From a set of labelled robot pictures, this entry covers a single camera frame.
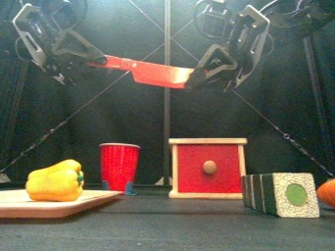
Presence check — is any red toy knife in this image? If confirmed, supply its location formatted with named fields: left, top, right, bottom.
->
left=86, top=54, right=197, bottom=90

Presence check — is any wooden box with red front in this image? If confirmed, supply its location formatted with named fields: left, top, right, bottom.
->
left=167, top=137, right=249, bottom=200

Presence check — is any red plastic cup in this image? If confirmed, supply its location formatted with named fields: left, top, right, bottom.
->
left=99, top=142, right=143, bottom=192

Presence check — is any yellow toy bell pepper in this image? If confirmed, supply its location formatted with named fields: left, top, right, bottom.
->
left=24, top=158, right=87, bottom=203

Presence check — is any green white patterned block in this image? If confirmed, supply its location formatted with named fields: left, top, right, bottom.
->
left=241, top=172, right=322, bottom=219

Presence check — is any blue cup stand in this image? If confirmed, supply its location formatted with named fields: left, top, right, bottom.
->
left=101, top=179, right=137, bottom=196

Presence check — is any orange toy vegetable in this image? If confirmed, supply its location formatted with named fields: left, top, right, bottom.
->
left=315, top=177, right=335, bottom=209

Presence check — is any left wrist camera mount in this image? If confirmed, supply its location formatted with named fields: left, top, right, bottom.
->
left=42, top=0, right=90, bottom=33

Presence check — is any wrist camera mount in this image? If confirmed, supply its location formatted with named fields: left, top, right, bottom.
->
left=42, top=0, right=90, bottom=33
left=193, top=0, right=241, bottom=42

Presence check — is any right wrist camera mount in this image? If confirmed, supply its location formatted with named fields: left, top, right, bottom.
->
left=193, top=0, right=241, bottom=42

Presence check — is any vertical metal frame pole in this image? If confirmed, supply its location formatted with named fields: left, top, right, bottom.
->
left=163, top=0, right=173, bottom=184

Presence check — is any thin diagonal brace cable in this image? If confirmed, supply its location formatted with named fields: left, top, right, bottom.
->
left=0, top=18, right=195, bottom=174
left=127, top=0, right=335, bottom=179

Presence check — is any metal pole foot bracket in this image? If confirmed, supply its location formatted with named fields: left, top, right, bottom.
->
left=155, top=176, right=175, bottom=187

